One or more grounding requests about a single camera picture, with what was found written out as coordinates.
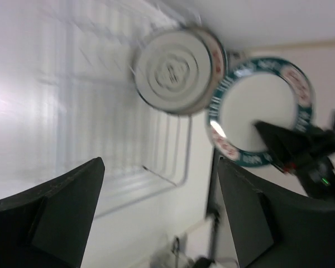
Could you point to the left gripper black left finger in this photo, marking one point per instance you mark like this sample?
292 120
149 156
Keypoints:
49 225

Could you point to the white wire dish rack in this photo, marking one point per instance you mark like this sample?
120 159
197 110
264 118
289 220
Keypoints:
67 95

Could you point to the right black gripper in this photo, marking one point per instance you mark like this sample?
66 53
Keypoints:
297 152

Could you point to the plate with green lettering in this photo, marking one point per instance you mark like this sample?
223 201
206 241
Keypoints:
265 88

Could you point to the plate with orange sunburst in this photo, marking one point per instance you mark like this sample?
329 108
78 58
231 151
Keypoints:
219 66

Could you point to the white plate with dark rim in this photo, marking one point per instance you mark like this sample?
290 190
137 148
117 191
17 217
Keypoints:
173 70

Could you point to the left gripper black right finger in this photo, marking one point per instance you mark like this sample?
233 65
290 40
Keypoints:
275 227

